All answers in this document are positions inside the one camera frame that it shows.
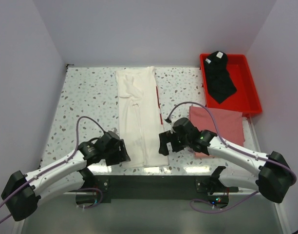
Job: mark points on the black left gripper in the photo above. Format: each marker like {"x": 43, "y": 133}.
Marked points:
{"x": 121, "y": 155}

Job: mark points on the folded salmon t-shirt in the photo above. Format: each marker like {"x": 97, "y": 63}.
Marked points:
{"x": 202, "y": 155}

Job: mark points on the folded pink t-shirt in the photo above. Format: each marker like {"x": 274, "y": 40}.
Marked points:
{"x": 228, "y": 122}

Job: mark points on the black t-shirt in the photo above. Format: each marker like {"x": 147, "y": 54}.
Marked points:
{"x": 219, "y": 83}

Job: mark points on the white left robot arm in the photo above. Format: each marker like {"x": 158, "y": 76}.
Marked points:
{"x": 24, "y": 193}

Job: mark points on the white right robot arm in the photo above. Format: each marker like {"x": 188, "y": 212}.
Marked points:
{"x": 268, "y": 174}

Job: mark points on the white Coca-Cola t-shirt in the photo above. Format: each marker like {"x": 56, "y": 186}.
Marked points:
{"x": 140, "y": 120}

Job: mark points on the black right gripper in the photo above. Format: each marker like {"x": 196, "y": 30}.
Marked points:
{"x": 166, "y": 137}

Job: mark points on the red plastic tray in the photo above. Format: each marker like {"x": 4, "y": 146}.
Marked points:
{"x": 246, "y": 99}

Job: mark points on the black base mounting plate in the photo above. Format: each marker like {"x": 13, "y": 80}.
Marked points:
{"x": 106, "y": 188}

